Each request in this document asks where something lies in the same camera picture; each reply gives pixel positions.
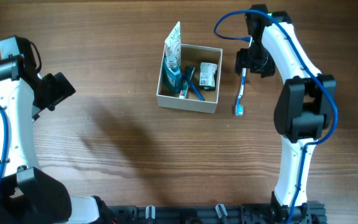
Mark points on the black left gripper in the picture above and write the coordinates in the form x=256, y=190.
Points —
x=61, y=86

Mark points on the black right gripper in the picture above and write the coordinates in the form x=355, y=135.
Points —
x=265, y=70

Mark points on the green Dettol soap bar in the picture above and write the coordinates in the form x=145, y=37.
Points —
x=208, y=74

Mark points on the blue white toothbrush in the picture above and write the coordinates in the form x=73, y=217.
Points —
x=239, y=108

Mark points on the Colgate toothpaste tube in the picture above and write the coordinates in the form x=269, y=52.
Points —
x=190, y=72

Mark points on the blue disposable razor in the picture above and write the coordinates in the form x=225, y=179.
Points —
x=194, y=88

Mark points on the white floral shampoo tube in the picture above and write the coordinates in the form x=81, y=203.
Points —
x=173, y=43

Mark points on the blue mouthwash bottle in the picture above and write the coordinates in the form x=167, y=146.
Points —
x=172, y=74

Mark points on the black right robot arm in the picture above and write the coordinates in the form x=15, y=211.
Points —
x=305, y=114

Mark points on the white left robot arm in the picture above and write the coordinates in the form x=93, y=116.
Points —
x=27, y=193

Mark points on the white open cardboard box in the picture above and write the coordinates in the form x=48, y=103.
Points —
x=193, y=56

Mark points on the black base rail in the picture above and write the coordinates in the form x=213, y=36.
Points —
x=241, y=214

